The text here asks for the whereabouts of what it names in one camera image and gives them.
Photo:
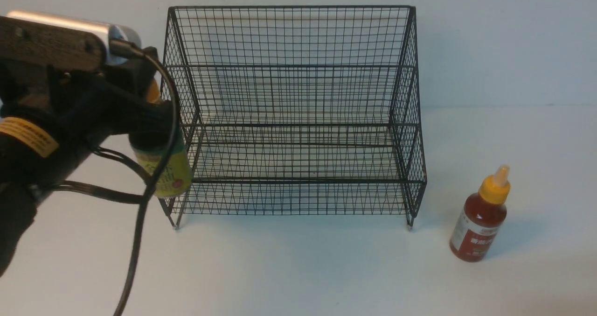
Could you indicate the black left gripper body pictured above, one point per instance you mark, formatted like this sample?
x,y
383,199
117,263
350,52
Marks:
x,y
52,120

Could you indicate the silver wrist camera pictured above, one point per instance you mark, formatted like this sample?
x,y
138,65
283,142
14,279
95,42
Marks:
x,y
66,43

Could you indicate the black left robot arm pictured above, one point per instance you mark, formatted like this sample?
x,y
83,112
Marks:
x,y
19,207

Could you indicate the red sauce bottle yellow cap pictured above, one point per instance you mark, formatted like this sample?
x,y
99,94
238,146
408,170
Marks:
x,y
481,217

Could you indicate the dark sauce bottle yellow label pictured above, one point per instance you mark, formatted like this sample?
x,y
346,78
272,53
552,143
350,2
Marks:
x,y
170,171

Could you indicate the black wire mesh rack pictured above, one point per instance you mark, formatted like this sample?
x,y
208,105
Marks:
x,y
298,110

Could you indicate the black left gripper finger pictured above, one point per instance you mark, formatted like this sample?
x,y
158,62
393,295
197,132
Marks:
x,y
147,125

